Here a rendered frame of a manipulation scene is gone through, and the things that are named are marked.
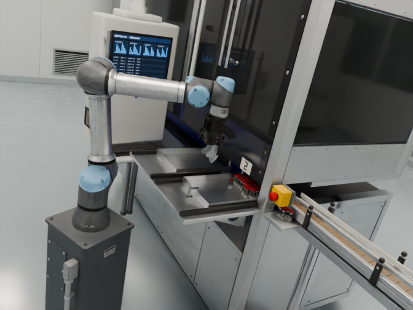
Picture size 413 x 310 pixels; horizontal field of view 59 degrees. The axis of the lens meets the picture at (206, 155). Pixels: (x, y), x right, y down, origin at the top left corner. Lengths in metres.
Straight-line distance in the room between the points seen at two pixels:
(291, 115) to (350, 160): 0.53
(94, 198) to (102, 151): 0.20
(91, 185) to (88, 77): 0.40
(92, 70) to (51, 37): 5.42
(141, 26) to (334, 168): 1.30
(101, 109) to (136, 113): 0.85
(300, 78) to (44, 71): 5.72
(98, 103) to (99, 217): 0.45
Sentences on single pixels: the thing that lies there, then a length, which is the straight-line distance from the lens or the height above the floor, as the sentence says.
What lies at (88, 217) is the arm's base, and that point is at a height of 0.85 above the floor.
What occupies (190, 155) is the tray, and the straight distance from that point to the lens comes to 2.13.
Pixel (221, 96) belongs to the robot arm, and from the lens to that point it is 1.45.
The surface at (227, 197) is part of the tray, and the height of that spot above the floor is 0.88.
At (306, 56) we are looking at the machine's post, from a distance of 1.53.
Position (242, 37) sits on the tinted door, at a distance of 1.89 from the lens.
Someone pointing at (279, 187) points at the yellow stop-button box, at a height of 1.03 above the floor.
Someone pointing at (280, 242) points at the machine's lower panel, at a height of 0.68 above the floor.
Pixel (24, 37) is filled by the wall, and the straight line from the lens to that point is 6.73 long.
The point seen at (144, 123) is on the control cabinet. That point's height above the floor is 0.93.
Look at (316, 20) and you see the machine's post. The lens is 1.52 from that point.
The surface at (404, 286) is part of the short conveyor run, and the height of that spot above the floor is 0.93.
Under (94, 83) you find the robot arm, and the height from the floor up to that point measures 1.37.
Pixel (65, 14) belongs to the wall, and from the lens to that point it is 6.76.
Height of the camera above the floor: 1.69
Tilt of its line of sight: 22 degrees down
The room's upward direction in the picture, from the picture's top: 12 degrees clockwise
